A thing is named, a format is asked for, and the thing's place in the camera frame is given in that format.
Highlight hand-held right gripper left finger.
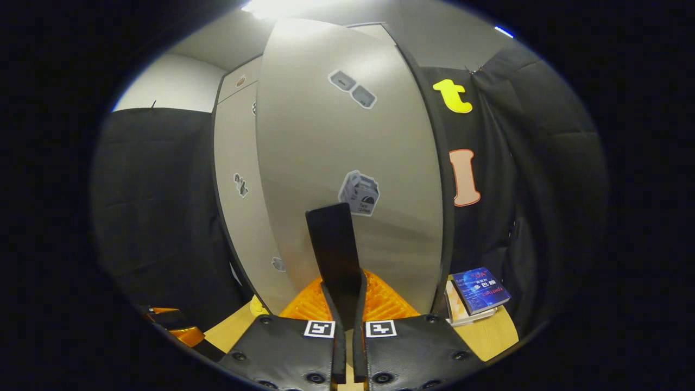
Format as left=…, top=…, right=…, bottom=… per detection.
left=217, top=274, right=348, bottom=391

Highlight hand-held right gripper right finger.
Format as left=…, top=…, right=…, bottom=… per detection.
left=352, top=270, right=487, bottom=391

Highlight grey double-door shoe cabinet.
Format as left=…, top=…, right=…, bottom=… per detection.
left=212, top=22, right=456, bottom=320

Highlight grey cabinet drawer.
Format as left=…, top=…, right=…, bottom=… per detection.
left=217, top=54, right=264, bottom=105

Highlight white booklets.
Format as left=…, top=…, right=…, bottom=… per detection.
left=444, top=278, right=497, bottom=327

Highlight blue book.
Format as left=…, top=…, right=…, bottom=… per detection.
left=452, top=267, right=511, bottom=317

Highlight black backdrop cloth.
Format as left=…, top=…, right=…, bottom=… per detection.
left=91, top=41, right=609, bottom=337

